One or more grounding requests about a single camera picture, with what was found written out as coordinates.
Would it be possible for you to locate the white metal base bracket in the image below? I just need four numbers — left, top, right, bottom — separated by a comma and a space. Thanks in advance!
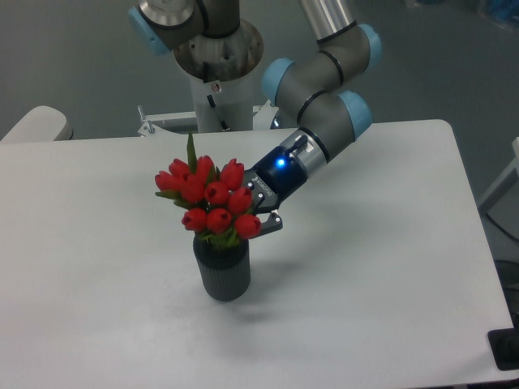
137, 95, 281, 137

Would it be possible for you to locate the black pedestal cable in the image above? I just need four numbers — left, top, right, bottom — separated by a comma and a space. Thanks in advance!
205, 93, 231, 132

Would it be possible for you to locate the black device at table edge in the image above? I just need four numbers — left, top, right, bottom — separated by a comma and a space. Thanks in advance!
487, 328, 518, 371

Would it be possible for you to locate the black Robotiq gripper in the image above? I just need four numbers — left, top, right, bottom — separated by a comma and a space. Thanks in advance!
242, 147, 307, 239

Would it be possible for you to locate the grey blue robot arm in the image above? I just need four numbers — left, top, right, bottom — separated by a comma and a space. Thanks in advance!
129, 1, 382, 234

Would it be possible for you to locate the beige chair back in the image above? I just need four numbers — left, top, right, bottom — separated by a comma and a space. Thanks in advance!
1, 105, 74, 144

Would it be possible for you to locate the dark grey ribbed vase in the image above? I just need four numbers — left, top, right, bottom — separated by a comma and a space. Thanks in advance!
193, 237, 251, 301

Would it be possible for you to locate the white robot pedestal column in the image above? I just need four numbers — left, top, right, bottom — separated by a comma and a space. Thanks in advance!
189, 75, 254, 133

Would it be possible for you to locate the white furniture at right edge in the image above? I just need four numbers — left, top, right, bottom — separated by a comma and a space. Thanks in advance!
477, 138, 518, 213

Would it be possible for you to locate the red tulip bouquet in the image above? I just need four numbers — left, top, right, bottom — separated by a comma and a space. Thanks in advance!
155, 135, 261, 251

